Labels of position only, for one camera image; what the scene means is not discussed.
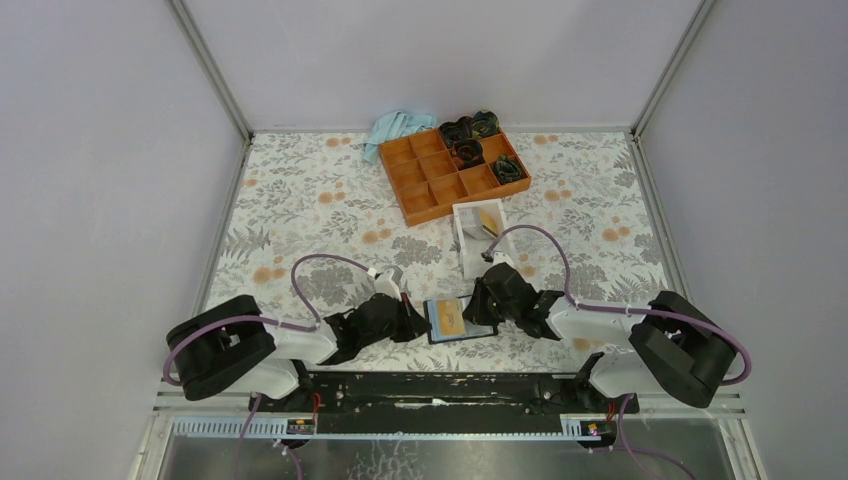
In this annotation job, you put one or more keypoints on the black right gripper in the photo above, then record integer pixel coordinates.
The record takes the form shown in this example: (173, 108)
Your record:
(475, 311)

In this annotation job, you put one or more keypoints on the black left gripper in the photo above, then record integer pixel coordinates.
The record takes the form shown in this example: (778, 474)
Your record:
(412, 324)

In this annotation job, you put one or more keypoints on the black leather card holder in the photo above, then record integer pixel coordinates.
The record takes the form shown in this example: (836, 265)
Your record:
(473, 331)

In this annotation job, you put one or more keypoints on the gold card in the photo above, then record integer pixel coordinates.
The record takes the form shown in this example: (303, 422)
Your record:
(449, 318)
(488, 224)

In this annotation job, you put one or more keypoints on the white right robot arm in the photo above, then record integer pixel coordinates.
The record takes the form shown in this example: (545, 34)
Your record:
(671, 346)

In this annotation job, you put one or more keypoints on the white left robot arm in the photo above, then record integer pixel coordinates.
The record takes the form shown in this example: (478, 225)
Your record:
(234, 346)

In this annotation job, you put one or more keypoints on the stack of cards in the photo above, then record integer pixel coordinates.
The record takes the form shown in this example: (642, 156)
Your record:
(470, 223)

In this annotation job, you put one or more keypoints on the dark rolled sock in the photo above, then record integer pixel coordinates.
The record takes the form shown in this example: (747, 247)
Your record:
(484, 124)
(467, 153)
(507, 169)
(455, 131)

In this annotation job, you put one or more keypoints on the orange compartment tray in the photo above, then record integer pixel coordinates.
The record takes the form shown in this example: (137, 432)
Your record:
(426, 182)

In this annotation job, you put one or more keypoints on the light blue cloth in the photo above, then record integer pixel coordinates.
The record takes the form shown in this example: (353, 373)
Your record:
(392, 126)

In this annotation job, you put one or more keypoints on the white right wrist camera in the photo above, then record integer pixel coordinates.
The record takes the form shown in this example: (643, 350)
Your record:
(496, 257)

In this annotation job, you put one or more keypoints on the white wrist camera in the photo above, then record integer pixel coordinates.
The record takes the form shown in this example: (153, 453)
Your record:
(387, 282)
(496, 257)

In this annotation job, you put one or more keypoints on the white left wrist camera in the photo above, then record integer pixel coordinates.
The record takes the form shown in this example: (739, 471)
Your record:
(387, 282)

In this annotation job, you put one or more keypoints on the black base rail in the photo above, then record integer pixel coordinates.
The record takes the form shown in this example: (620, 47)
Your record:
(444, 403)

